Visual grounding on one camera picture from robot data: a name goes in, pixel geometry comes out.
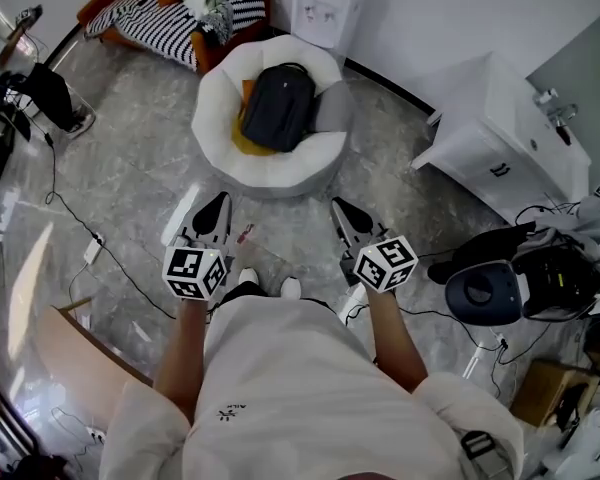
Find dark grey backpack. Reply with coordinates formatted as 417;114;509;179
240;61;317;153

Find long black floor cable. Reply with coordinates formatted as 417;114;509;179
43;130;177;321

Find chrome faucet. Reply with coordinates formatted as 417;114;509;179
549;102;580;147

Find cardboard box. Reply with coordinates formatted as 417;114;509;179
509;360;600;429

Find person's right forearm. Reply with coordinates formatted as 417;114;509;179
364;287;429;394

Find small black bag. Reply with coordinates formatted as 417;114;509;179
554;382;589;432

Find white round lounge chair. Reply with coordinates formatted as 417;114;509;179
190;33;355;199

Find person's black trousers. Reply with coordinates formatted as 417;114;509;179
218;282;334;312

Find small wooden side table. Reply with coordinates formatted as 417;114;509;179
0;15;41;69

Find person's white shirt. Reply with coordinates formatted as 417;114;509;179
98;295;526;480

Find yellow cushion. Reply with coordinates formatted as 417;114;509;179
229;115;281;158

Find orange cushion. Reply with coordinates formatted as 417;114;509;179
240;78;257;119

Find white water dispenser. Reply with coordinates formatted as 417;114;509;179
290;0;371;50

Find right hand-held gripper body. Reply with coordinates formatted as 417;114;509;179
339;223;420;295

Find grey strap with black buckle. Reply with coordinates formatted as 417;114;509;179
459;430;511;480

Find light wooden table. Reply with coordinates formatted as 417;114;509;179
37;297;156;419

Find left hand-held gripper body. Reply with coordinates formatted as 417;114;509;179
162;229;238;302

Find white sink cabinet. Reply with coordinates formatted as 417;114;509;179
410;50;592;224

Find person's left forearm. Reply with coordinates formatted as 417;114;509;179
152;295;221;422

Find grey cushion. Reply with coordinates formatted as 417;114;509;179
312;82;355;134

